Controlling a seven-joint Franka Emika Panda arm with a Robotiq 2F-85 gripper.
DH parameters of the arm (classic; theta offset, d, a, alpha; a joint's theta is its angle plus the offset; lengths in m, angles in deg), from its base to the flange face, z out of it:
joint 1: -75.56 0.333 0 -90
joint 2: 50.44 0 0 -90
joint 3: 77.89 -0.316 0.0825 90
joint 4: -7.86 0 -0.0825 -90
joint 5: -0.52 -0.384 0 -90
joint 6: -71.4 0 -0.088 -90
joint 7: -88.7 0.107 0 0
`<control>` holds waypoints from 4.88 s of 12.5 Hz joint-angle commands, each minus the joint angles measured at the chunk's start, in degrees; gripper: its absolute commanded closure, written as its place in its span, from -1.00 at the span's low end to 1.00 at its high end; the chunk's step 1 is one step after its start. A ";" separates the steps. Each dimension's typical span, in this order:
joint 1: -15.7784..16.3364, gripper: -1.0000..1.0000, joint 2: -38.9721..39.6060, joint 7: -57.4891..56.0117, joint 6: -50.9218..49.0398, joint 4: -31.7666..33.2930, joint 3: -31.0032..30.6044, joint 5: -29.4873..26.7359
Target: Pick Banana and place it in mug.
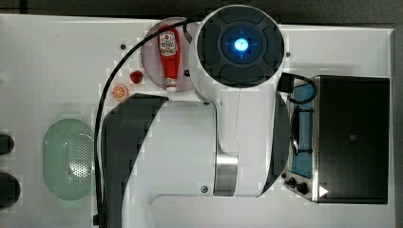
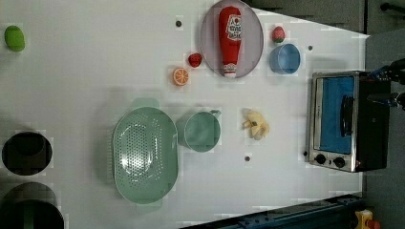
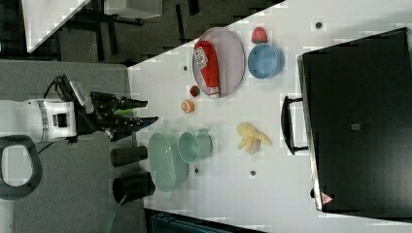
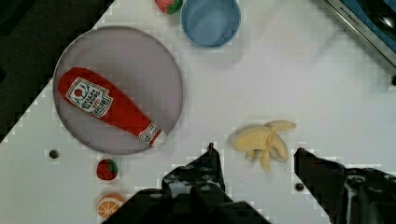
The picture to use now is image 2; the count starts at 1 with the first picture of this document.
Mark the green plastic colander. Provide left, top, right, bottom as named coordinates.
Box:
left=112, top=97, right=179, bottom=210

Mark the yellow plush banana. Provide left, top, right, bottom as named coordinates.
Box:
left=243, top=110, right=270, bottom=140

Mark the yellow red clamp tool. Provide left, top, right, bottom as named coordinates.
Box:
left=355, top=209, right=381, bottom=229

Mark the black silver toaster oven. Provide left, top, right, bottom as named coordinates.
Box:
left=309, top=71, right=391, bottom=173

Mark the blue metal frame rail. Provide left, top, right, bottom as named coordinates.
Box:
left=182, top=195, right=365, bottom=229

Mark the red plush ketchup bottle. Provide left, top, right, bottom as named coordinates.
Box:
left=219, top=6, right=242, bottom=78

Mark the grey round plate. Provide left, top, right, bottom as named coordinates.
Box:
left=200, top=0, right=264, bottom=78

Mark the pink plush strawberry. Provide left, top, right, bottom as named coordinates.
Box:
left=271, top=27, right=286, bottom=43

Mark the blue plastic bowl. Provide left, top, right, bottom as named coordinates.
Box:
left=269, top=44, right=301, bottom=74

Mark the green plush fruit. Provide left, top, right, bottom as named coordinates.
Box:
left=4, top=25, right=26, bottom=52

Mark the small red plush strawberry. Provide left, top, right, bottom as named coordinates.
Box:
left=188, top=52, right=203, bottom=68

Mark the green plastic mug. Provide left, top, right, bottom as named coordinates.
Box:
left=176, top=110, right=222, bottom=153

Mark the plush orange slice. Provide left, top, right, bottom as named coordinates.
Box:
left=172, top=68, right=189, bottom=86

